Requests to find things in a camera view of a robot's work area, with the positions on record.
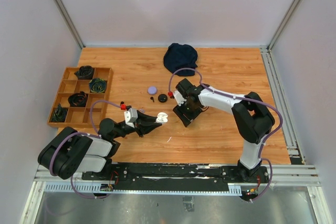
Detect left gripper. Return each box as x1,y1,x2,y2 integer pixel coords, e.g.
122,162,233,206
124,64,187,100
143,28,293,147
113,110,162,138

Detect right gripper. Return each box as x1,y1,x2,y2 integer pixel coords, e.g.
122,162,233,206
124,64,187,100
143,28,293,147
173,98,202,127

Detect white earbud case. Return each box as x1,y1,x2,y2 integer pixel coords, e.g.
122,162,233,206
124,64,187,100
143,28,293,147
155,112,168,124

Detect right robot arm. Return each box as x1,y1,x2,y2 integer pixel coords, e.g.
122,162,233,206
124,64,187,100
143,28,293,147
168,78,275,182

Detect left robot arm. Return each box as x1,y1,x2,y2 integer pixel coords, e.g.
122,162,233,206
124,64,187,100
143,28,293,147
37,109,168,180

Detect black earbud case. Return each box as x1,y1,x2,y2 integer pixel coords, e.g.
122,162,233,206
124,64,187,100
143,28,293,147
157,93,168,103

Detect lavender earbud case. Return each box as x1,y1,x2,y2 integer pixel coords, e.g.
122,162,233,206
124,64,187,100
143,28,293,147
147,86,158,95

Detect dark navy crumpled cloth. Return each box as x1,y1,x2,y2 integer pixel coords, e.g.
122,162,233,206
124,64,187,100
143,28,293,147
163,43,198,77

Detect rolled green patterned tie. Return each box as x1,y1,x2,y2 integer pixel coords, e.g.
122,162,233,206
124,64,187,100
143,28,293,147
89,78,107,93

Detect rolled black orange tie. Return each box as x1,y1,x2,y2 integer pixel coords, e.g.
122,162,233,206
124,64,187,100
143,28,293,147
68,91,88,108

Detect wooden compartment tray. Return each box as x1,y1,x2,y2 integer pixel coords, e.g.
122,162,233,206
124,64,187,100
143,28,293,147
47,66,113,128

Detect rolled black tie top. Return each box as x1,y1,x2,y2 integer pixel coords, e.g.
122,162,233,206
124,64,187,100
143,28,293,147
74,66,95,80

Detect rolled green black tie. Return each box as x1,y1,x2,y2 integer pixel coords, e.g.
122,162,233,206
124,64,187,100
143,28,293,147
50,103,68,123

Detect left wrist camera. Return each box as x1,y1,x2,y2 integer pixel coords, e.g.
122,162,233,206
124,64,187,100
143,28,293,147
124,108,138,128

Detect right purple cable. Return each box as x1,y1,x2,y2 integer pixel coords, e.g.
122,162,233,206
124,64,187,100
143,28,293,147
167,68,284,201

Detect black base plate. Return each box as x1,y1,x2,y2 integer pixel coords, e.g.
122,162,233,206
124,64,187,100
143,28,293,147
81,163,269,192

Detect aluminium frame rail right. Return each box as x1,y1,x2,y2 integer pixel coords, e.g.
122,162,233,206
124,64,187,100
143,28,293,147
260,0,315,170

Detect aluminium frame post left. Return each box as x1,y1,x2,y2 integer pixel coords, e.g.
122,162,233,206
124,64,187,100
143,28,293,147
53,0,85,49

